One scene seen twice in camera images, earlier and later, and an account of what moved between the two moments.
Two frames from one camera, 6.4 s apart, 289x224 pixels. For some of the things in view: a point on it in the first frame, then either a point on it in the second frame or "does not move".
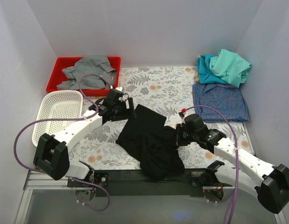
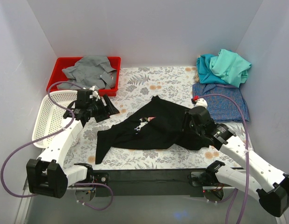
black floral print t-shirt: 154,145 to 159,124
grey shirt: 90,72 does not move
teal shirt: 230,66 does not move
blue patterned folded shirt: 228,99 does not move
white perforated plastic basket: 53,104 does not move
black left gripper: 130,108 to 103,109
